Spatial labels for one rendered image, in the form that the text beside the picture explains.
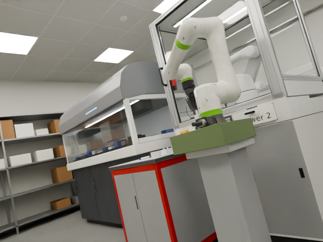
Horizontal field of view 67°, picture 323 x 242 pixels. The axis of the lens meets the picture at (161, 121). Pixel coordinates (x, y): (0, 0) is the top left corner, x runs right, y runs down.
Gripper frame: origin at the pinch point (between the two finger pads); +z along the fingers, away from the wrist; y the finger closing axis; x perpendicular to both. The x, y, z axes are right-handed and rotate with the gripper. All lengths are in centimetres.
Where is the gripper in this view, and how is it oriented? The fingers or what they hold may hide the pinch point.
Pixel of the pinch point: (196, 114)
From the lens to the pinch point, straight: 182.5
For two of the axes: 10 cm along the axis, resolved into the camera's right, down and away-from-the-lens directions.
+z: 2.4, 9.7, -1.0
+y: -7.3, 1.1, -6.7
